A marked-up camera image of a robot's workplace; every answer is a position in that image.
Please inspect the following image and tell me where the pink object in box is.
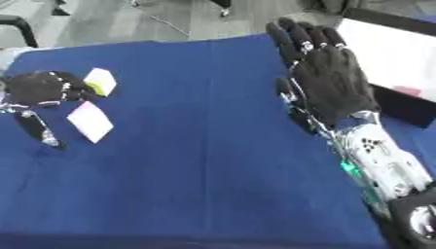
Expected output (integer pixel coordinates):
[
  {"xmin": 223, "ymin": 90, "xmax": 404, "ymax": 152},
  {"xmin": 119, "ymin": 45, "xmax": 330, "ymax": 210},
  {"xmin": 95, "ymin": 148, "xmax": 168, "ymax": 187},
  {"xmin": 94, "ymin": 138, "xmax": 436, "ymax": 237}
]
[{"xmin": 391, "ymin": 85, "xmax": 424, "ymax": 97}]

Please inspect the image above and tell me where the black box with white inside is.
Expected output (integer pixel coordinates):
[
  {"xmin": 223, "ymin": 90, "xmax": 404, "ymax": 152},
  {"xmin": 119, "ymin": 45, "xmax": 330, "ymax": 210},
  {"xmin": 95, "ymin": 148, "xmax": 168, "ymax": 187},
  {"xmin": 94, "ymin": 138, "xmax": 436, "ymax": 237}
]
[{"xmin": 335, "ymin": 7, "xmax": 436, "ymax": 129}]

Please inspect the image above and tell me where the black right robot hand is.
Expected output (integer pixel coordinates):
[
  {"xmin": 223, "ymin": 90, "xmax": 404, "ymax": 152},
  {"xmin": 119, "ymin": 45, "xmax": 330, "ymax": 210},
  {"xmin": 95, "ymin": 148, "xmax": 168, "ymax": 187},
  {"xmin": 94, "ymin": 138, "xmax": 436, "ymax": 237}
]
[{"xmin": 264, "ymin": 17, "xmax": 382, "ymax": 135}]

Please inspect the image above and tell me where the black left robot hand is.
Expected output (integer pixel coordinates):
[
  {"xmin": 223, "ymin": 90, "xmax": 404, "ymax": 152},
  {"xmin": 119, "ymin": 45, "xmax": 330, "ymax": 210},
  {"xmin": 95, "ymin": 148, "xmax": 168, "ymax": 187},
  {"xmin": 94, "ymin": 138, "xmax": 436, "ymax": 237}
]
[{"xmin": 0, "ymin": 70, "xmax": 99, "ymax": 151}]

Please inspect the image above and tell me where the yellow-green block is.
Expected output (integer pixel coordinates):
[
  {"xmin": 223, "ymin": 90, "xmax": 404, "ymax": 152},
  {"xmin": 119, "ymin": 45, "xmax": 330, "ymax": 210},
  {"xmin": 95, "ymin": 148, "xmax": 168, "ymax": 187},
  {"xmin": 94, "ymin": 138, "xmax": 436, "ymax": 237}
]
[{"xmin": 82, "ymin": 67, "xmax": 120, "ymax": 97}]

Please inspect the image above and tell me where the black stand leg with wheel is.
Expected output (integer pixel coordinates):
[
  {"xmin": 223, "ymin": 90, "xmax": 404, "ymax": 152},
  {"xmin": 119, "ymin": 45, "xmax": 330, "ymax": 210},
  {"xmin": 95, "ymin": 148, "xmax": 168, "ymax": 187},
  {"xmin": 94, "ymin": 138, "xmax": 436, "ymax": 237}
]
[{"xmin": 207, "ymin": 0, "xmax": 236, "ymax": 18}]

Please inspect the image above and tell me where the pink-white block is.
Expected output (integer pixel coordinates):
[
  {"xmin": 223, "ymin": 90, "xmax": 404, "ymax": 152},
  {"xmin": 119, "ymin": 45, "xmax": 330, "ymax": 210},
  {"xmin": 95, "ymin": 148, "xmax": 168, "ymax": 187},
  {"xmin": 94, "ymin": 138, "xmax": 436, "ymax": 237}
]
[{"xmin": 64, "ymin": 100, "xmax": 116, "ymax": 144}]

